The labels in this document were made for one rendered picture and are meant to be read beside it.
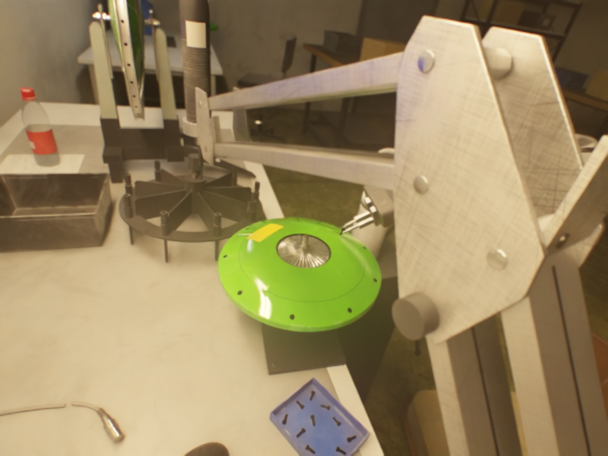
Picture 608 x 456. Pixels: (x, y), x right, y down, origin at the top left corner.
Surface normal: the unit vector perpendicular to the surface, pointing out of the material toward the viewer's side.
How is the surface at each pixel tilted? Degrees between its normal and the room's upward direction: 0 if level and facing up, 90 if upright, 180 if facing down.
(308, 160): 90
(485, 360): 52
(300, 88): 90
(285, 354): 0
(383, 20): 90
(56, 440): 0
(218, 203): 86
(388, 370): 0
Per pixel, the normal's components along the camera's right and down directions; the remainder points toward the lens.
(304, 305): 0.16, -0.54
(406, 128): -0.84, 0.20
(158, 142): 0.37, 0.57
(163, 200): 0.68, 0.47
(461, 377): 0.51, -0.07
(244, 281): -0.15, -0.65
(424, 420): 0.15, -0.82
